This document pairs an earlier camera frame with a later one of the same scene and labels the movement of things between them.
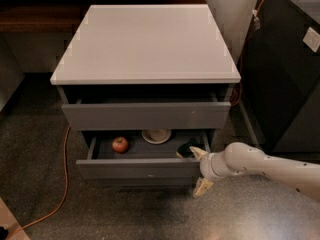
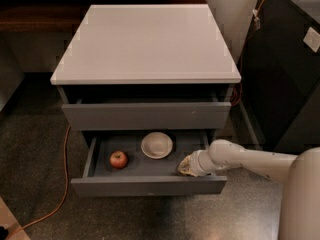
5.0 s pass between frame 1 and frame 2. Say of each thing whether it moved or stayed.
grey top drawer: stayed
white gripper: moved
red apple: moved
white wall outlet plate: stayed
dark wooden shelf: stayed
